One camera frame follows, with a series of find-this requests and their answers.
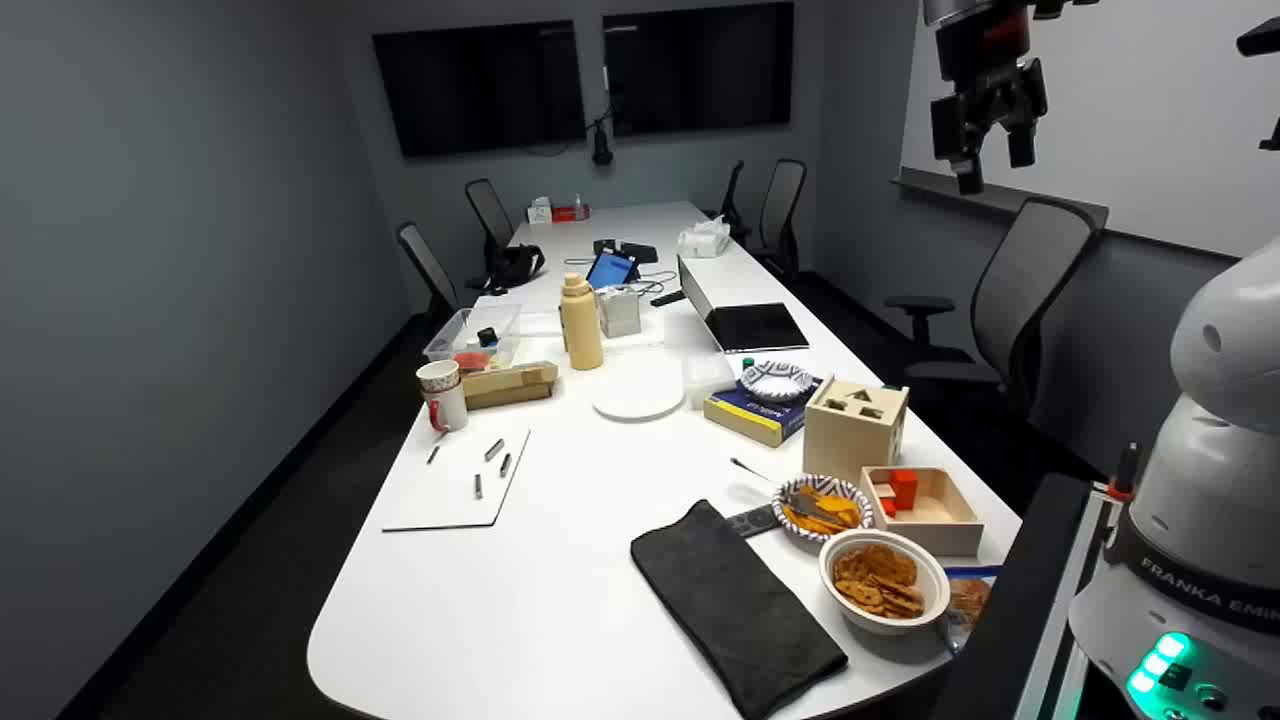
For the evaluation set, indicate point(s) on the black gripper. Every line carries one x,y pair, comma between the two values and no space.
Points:
980,49

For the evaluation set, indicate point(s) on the left wall monitor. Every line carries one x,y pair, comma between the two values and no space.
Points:
483,88

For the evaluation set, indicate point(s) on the grey remote control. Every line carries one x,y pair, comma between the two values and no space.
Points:
752,520

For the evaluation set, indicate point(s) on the black bag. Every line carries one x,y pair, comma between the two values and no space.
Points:
515,264

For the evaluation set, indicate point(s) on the office chair far right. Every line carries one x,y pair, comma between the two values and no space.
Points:
778,236

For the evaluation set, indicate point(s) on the office chair near left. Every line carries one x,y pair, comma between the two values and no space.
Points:
426,264

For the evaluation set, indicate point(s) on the white round plate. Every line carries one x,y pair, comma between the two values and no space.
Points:
638,399

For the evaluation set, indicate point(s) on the wooden block tray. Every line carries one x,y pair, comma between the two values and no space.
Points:
511,384

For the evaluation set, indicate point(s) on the white bowl with crackers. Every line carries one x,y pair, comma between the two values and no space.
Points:
887,581

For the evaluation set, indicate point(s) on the white jar red label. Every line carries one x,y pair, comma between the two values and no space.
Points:
442,392

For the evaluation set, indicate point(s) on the office chair far left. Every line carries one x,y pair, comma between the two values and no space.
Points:
488,209

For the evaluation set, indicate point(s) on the white long box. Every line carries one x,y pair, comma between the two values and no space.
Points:
724,280

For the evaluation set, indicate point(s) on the metal cup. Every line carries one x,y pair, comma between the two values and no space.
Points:
620,313

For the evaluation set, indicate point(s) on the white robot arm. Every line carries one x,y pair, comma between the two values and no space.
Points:
1182,614

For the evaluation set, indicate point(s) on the tan squeeze bottle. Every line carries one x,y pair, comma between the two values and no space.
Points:
583,321

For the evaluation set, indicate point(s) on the black cloth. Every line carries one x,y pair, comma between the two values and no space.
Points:
739,614

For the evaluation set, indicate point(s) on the grey office chair right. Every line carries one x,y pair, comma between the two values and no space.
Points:
1022,276

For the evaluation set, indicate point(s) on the white cutting board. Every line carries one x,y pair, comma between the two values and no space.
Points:
452,481

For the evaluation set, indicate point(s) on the clear plastic container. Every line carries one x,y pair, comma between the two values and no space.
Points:
486,327

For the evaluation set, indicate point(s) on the patterned bowl with snacks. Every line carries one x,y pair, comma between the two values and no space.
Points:
819,511

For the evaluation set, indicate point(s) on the wall monitor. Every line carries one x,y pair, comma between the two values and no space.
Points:
483,88
697,69

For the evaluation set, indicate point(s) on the black laptop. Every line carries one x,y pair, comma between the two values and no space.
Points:
752,327

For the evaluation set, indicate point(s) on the blue object on table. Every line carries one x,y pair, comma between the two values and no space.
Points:
610,271

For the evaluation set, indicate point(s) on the wooden tray with red blocks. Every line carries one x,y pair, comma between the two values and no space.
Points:
926,505

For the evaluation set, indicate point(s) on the wooden shape sorter box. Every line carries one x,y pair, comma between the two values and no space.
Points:
855,426

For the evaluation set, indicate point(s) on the right wall monitor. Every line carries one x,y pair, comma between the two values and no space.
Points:
697,69

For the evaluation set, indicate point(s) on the whiteboard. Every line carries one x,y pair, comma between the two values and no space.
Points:
1158,121

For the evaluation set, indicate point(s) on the small patterned bowl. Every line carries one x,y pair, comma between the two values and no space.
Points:
778,382

